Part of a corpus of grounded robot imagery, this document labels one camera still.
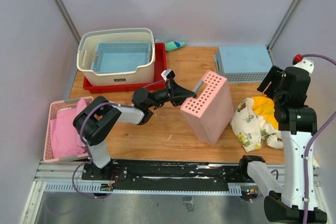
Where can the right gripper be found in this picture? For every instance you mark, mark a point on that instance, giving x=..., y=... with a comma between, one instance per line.
x=274, y=75

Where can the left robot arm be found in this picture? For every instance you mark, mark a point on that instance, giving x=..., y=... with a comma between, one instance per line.
x=94, y=123

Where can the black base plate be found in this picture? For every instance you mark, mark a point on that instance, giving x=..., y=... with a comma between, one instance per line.
x=124, y=170

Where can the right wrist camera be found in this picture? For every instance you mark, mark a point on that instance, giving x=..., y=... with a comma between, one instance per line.
x=303, y=63

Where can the pink perforated basket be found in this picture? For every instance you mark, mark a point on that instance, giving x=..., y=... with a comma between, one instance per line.
x=210, y=112

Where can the printed white yellow cloth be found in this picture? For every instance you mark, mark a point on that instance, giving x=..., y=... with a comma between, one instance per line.
x=254, y=122

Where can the large cream basket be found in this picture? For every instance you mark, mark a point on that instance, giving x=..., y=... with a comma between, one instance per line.
x=87, y=51

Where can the blue perforated basket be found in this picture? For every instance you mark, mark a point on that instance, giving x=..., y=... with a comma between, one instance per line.
x=241, y=64
x=117, y=57

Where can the red tray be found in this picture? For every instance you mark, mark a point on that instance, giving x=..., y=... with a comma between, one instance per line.
x=158, y=83

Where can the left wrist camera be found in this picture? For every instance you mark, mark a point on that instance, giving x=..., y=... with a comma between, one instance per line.
x=167, y=74

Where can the pink basket with towels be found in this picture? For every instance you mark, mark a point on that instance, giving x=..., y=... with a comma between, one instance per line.
x=48, y=156

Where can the green blue soft toy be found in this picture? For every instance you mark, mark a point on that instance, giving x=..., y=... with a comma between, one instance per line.
x=174, y=45

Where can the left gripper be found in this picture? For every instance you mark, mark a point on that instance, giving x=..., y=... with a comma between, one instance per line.
x=177, y=94

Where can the grey cable duct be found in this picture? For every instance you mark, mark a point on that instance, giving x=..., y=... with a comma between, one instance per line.
x=156, y=187

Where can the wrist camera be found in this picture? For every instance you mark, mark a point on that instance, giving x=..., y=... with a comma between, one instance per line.
x=167, y=74
x=303, y=63

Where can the pink towel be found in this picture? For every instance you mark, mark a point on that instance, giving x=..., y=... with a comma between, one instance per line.
x=64, y=139

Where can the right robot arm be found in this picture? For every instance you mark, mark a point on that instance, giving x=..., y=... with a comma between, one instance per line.
x=294, y=201

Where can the aluminium frame rail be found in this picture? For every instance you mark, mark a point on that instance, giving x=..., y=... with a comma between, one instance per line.
x=56, y=172

